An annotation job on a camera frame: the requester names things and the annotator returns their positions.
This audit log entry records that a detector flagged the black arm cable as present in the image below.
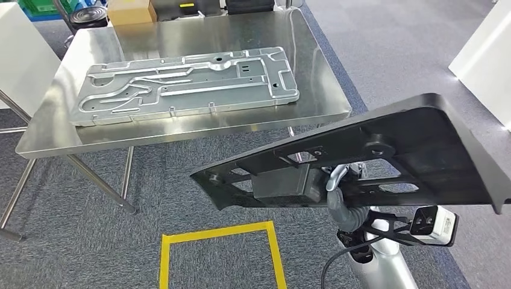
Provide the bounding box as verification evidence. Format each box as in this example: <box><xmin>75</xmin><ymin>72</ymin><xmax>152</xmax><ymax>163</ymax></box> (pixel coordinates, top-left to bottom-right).
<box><xmin>320</xmin><ymin>235</ymin><xmax>384</xmax><ymax>289</ymax></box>

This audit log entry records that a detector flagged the grey equipment case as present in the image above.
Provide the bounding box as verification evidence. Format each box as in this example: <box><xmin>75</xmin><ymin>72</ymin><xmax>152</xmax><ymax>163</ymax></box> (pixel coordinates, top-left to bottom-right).
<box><xmin>151</xmin><ymin>0</ymin><xmax>225</xmax><ymax>22</ymax></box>

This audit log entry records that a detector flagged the black round stool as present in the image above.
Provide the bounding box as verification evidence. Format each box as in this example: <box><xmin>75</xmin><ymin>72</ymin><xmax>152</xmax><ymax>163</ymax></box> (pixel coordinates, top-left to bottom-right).
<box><xmin>69</xmin><ymin>5</ymin><xmax>109</xmax><ymax>31</ymax></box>

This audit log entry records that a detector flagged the green plastic crate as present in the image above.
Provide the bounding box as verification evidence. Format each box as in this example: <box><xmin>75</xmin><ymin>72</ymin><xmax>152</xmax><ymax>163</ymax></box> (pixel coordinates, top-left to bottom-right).
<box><xmin>17</xmin><ymin>0</ymin><xmax>87</xmax><ymax>20</ymax></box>

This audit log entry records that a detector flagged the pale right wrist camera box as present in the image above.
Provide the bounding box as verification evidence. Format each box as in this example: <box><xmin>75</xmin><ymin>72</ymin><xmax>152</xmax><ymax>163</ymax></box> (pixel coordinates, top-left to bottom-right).
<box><xmin>410</xmin><ymin>205</ymin><xmax>460</xmax><ymax>247</ymax></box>

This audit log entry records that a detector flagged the white cabinet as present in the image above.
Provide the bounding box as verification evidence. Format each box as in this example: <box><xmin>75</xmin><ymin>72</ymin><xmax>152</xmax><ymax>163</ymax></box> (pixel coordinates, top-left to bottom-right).
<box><xmin>0</xmin><ymin>2</ymin><xmax>61</xmax><ymax>110</ymax></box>

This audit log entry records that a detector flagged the brown cardboard box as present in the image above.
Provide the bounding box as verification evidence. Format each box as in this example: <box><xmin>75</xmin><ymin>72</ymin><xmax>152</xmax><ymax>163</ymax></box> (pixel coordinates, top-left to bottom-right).
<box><xmin>107</xmin><ymin>0</ymin><xmax>158</xmax><ymax>27</ymax></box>

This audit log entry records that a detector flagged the steel frame table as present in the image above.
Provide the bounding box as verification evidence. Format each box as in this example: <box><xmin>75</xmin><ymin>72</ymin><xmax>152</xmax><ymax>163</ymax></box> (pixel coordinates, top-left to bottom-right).
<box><xmin>0</xmin><ymin>89</ymin><xmax>37</xmax><ymax>243</ymax></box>

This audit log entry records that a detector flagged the long black plastic car part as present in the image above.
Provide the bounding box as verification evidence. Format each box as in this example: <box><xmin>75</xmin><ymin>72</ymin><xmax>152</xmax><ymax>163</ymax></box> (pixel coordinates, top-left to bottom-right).
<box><xmin>190</xmin><ymin>93</ymin><xmax>511</xmax><ymax>216</ymax></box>

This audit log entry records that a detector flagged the white box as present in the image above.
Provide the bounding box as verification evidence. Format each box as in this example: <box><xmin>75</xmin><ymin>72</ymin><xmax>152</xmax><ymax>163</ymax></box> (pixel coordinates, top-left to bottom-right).
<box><xmin>448</xmin><ymin>0</ymin><xmax>511</xmax><ymax>132</ymax></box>

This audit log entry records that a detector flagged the stainless steel workbench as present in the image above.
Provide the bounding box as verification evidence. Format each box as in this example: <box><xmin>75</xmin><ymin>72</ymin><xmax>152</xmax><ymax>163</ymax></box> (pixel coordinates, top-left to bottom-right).
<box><xmin>15</xmin><ymin>8</ymin><xmax>353</xmax><ymax>216</ymax></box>

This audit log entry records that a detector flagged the silver stamped metal plate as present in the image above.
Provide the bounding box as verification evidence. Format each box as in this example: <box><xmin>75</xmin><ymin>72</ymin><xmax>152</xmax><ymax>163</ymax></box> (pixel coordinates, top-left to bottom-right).
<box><xmin>68</xmin><ymin>46</ymin><xmax>301</xmax><ymax>128</ymax></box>

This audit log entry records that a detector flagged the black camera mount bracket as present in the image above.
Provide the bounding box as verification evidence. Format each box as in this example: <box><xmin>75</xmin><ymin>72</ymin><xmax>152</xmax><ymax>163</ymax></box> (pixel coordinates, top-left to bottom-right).
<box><xmin>361</xmin><ymin>210</ymin><xmax>414</xmax><ymax>245</ymax></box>

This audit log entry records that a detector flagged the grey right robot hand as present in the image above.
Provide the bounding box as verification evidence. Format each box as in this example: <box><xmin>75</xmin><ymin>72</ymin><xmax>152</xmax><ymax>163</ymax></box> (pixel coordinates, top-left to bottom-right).
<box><xmin>325</xmin><ymin>161</ymin><xmax>367</xmax><ymax>233</ymax></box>

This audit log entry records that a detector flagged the black equipment case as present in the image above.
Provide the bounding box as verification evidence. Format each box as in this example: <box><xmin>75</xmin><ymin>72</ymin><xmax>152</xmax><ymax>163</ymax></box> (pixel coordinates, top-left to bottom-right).
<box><xmin>225</xmin><ymin>0</ymin><xmax>276</xmax><ymax>15</ymax></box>

